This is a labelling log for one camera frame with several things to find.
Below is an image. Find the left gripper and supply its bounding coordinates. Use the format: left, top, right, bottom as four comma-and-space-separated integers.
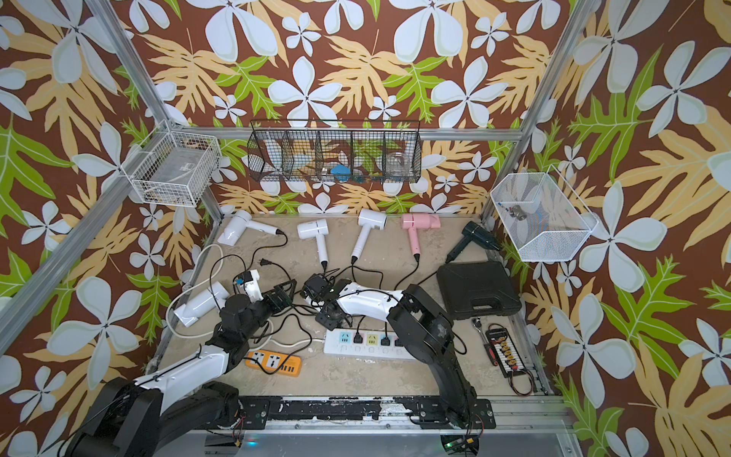
243, 278, 295, 342

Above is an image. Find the pink dryer black cable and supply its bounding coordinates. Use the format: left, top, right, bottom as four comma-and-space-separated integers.
379, 259, 424, 347

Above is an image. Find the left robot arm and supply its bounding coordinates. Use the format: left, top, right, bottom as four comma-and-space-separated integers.
60, 281, 296, 456

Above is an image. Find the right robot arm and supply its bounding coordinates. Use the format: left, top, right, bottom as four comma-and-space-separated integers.
301, 274, 477, 428

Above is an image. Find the white multicolour power strip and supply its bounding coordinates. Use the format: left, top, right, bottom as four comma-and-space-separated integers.
324, 329, 415, 361

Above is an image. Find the orange power strip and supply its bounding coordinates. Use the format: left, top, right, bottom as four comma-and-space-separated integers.
244, 350, 302, 377

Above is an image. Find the white hair dryer far left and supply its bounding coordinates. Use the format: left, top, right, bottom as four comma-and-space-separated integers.
217, 209, 284, 246

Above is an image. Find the large white hair dryer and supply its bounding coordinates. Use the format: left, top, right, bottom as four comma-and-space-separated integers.
173, 282, 230, 328

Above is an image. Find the pink hair dryer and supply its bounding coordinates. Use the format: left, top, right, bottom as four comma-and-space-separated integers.
402, 213, 441, 262

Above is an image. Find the black plastic tool case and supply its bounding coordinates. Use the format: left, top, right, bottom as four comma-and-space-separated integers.
437, 261, 522, 320

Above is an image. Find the black hair dryer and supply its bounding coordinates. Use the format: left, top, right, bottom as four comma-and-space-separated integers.
445, 221, 501, 264

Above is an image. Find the ratchet wrench tool set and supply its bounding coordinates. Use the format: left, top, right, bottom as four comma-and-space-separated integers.
470, 317, 537, 397

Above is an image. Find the white mesh basket right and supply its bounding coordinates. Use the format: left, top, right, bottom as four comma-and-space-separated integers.
490, 168, 599, 263

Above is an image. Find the far left dryer cable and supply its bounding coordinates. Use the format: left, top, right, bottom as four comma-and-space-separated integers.
207, 229, 298, 298

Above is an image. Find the large dryer white cable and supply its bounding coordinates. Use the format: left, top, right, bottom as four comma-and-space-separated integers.
164, 244, 327, 350

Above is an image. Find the black mounting rail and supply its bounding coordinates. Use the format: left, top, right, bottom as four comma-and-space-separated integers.
227, 395, 498, 430

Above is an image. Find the black wire basket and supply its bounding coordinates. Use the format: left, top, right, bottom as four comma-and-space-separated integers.
245, 119, 423, 183

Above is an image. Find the white wire basket left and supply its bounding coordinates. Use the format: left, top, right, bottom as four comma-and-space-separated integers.
128, 131, 222, 208

